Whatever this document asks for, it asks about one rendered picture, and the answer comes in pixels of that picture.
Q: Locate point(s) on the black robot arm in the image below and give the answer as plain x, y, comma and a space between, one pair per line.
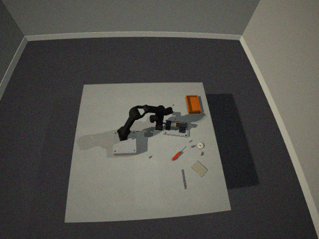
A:
134, 114

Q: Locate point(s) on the orange open tray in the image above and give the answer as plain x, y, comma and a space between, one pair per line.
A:
193, 104

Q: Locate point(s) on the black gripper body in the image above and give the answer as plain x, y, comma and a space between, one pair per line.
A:
159, 125

